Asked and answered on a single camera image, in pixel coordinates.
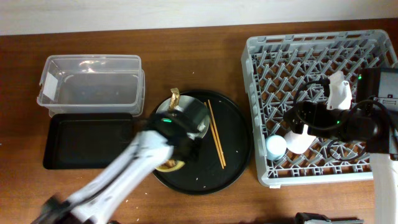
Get pink cup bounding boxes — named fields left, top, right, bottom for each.
left=284, top=124, right=317, bottom=154

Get blue cup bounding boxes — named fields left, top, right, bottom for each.
left=265, top=135, right=287, bottom=161

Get yellow bowl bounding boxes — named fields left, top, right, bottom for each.
left=155, top=159, right=185, bottom=173

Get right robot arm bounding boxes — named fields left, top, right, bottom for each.
left=284, top=68, right=397, bottom=223

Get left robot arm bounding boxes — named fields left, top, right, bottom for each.
left=34, top=109, right=209, bottom=223

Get grey dishwasher rack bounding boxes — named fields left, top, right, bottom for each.
left=241, top=30, right=397, bottom=188

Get round black tray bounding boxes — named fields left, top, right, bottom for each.
left=153, top=90, right=254, bottom=195

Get wooden chopstick upper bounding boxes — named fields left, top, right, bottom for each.
left=207, top=100, right=226, bottom=169

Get wooden chopstick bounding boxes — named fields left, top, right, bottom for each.
left=204, top=100, right=226, bottom=169
left=207, top=100, right=226, bottom=169

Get wooden chopstick lower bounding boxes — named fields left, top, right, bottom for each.
left=204, top=100, right=226, bottom=169

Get crumpled white napkin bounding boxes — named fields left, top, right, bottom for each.
left=187, top=122, right=208, bottom=139

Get grey plate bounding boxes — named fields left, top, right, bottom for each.
left=155, top=95, right=210, bottom=133

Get gold foil wrapper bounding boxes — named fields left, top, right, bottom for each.
left=169, top=88, right=180, bottom=111

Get food scraps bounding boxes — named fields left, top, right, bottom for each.
left=164, top=160, right=182, bottom=168

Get clear plastic bin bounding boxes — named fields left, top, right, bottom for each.
left=37, top=54, right=146, bottom=116

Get black rectangular tray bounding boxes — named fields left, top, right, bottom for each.
left=43, top=113, right=136, bottom=170

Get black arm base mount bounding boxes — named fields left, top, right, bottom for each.
left=294, top=213, right=364, bottom=224

